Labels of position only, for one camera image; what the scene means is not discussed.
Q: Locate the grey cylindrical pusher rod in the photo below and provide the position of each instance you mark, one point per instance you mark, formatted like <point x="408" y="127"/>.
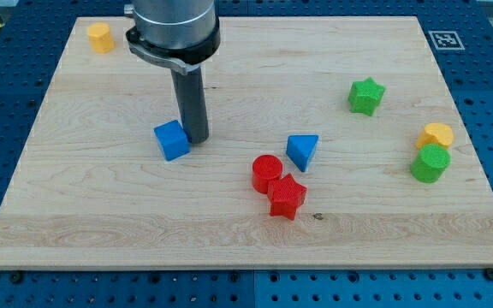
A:
<point x="190" y="95"/>

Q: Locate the blue cube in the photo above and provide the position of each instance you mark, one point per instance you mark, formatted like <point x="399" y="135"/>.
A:
<point x="172" y="140"/>

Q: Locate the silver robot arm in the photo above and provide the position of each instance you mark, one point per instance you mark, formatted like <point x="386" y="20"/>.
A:
<point x="178" y="35"/>

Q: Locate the yellow hexagonal block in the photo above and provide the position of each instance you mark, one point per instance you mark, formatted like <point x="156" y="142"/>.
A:
<point x="100" y="37"/>

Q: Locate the red cylinder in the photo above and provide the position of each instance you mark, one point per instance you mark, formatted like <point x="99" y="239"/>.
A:
<point x="265" y="168"/>

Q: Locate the blue triangular prism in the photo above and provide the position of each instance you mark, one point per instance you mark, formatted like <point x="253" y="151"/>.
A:
<point x="300" y="149"/>

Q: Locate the red star block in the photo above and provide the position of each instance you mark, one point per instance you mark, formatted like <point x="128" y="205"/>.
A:
<point x="286" y="196"/>

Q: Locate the wooden board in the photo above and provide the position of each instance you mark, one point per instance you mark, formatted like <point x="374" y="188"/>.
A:
<point x="92" y="191"/>

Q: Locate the green star block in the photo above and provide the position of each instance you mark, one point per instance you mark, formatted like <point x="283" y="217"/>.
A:
<point x="365" y="96"/>

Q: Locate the green cylinder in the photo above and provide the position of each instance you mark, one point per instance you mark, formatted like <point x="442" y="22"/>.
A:
<point x="430" y="163"/>

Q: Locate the yellow heart block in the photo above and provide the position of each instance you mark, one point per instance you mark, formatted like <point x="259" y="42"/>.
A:
<point x="435" y="133"/>

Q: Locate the white fiducial marker tag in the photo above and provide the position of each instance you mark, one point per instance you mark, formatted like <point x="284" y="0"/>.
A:
<point x="446" y="40"/>

